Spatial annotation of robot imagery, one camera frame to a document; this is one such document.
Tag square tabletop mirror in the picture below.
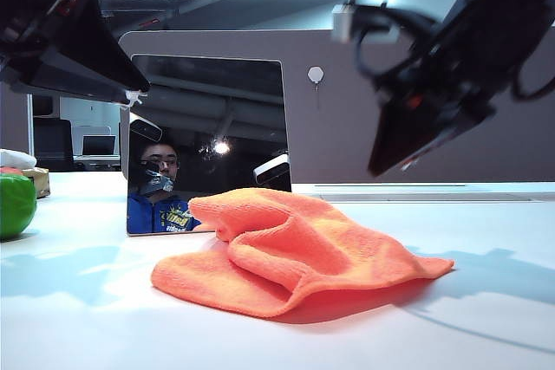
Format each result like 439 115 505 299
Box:
126 53 293 237

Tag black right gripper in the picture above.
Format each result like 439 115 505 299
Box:
368 18 521 177

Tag orange microfiber cloth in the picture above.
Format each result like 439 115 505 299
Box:
151 186 455 319

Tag small brown and white items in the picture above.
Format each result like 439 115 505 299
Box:
21 167 52 200

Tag round grey adhesive hook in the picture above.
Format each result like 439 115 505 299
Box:
306 66 324 93

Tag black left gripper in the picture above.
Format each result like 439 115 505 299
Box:
0 0 151 106

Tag dark background cabinet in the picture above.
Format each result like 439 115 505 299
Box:
32 95 61 118

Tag black right camera cable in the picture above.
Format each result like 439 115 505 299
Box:
353 3 439 81

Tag black office chair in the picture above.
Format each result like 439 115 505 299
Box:
33 118 75 172

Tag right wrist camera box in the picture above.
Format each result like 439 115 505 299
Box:
332 1 363 44

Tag green round toy fruit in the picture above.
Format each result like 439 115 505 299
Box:
0 172 37 241

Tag background laptop screen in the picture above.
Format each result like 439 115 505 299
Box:
81 134 117 158

